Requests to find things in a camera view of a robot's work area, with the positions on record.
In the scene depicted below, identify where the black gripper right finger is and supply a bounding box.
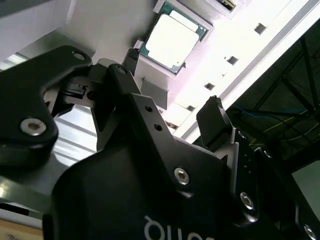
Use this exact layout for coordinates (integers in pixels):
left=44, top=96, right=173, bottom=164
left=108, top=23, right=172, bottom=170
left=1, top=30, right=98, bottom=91
left=196, top=95, right=320, bottom=240

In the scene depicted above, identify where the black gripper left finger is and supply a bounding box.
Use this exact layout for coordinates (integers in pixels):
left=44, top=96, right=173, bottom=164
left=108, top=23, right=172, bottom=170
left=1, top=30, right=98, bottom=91
left=0, top=45, right=198, bottom=198

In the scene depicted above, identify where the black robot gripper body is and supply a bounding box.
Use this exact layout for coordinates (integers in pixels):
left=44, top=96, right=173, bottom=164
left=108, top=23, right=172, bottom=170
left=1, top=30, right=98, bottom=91
left=42, top=136, right=281, bottom=240

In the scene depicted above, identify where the silver and green CPU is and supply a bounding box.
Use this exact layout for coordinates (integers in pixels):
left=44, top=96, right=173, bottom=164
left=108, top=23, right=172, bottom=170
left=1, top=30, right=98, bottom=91
left=139, top=1, right=208, bottom=75

